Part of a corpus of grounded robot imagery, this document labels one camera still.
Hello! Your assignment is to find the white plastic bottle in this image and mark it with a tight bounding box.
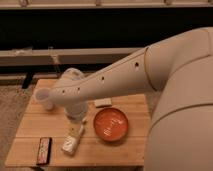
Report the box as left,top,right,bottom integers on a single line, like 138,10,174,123
62,118,86,155

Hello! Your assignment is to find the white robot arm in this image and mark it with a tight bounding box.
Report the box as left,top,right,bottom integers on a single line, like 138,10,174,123
50,27,213,171

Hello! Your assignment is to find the orange ceramic bowl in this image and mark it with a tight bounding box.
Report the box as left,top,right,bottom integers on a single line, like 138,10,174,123
93,108,129,142

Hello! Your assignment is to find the dark rectangular snack bar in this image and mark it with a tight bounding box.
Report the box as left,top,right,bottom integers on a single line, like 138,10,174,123
36,137,52,165

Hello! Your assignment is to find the white rectangular sponge block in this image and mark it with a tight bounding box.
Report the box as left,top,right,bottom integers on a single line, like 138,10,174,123
94,98,112,108

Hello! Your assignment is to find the wooden table board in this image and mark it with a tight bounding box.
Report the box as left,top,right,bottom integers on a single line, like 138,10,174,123
4,78,152,168

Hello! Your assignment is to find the white plastic cup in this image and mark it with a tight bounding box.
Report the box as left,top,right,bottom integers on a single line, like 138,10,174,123
34,87,54,110

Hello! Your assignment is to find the grey metal rail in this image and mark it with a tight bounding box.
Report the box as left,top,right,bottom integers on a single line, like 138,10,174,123
0,48,137,66

